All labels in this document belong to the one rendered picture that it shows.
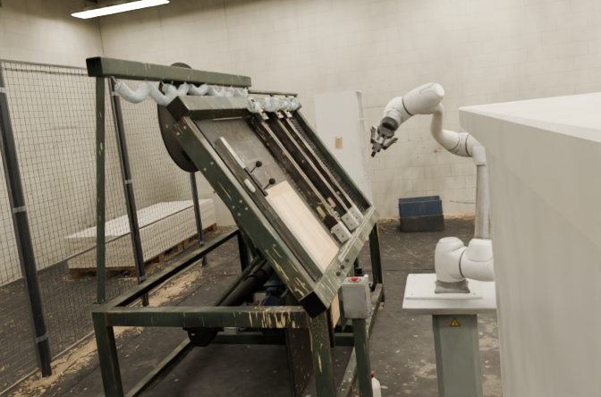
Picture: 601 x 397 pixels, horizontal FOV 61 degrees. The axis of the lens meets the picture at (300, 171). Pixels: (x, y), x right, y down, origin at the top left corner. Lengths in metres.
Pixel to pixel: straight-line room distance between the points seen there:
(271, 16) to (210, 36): 1.12
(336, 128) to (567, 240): 6.67
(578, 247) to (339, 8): 8.25
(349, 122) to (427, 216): 1.71
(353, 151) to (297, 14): 2.75
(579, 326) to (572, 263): 0.02
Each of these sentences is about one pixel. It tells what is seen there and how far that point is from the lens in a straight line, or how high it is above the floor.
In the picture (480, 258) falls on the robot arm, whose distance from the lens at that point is 2.69.
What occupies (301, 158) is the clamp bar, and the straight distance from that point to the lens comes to 3.80.
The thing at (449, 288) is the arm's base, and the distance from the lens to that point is 2.84.
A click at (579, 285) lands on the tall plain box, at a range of 0.21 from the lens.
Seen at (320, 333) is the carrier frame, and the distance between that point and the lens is 2.67.
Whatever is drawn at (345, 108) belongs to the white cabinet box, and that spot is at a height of 1.82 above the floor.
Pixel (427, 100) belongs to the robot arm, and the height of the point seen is 1.77.
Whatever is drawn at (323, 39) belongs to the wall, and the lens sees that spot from 8.40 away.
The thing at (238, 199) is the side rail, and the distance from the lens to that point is 2.59.
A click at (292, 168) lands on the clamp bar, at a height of 1.42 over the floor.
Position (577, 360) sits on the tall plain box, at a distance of 0.24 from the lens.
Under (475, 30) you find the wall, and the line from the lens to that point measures 8.24.
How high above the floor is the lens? 1.76
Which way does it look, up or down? 6 degrees down
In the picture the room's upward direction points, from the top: 6 degrees counter-clockwise
